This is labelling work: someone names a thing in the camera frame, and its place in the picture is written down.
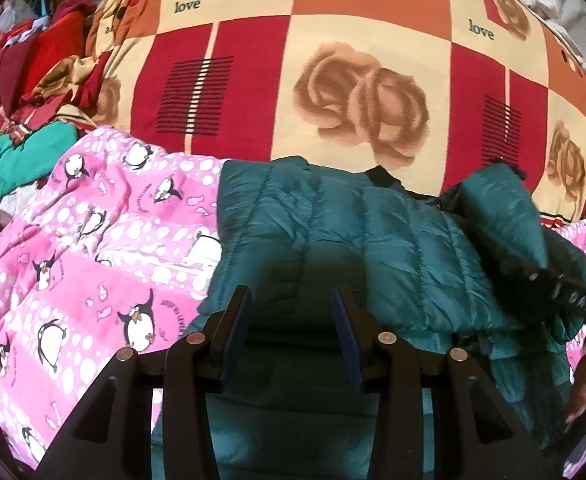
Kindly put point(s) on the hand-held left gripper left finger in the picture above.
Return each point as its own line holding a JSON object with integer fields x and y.
{"x": 238, "y": 340}

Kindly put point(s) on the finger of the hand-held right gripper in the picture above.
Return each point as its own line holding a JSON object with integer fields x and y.
{"x": 573, "y": 300}

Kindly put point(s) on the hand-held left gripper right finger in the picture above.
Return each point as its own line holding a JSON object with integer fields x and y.
{"x": 350, "y": 345}

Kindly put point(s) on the green quilted jacket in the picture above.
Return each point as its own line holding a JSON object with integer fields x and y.
{"x": 373, "y": 240}

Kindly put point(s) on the pile of red clothes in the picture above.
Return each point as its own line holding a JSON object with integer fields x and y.
{"x": 53, "y": 40}

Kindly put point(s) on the pink penguin blanket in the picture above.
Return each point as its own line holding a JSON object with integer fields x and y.
{"x": 98, "y": 240}

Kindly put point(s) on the grey beige sheet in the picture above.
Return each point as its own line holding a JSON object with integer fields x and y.
{"x": 573, "y": 20}

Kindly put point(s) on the teal green garment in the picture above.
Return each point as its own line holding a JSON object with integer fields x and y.
{"x": 3, "y": 165}

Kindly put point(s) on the checkered rose print quilt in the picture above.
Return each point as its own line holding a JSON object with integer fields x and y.
{"x": 323, "y": 10}

